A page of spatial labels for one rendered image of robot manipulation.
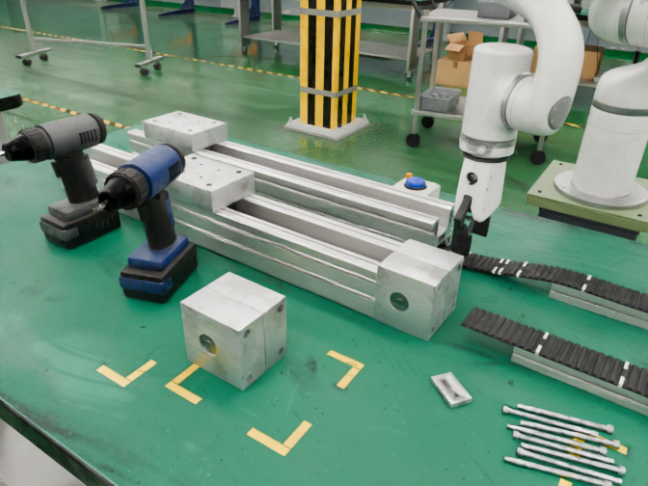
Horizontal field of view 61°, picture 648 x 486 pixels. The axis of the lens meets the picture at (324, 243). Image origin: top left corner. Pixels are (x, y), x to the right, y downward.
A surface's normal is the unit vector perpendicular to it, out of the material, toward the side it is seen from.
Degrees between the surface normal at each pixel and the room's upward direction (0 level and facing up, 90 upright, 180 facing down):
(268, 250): 90
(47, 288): 0
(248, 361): 90
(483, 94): 90
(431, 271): 0
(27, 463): 0
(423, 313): 90
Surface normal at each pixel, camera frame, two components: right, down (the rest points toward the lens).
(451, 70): -0.51, 0.39
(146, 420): 0.02, -0.87
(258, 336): 0.82, 0.29
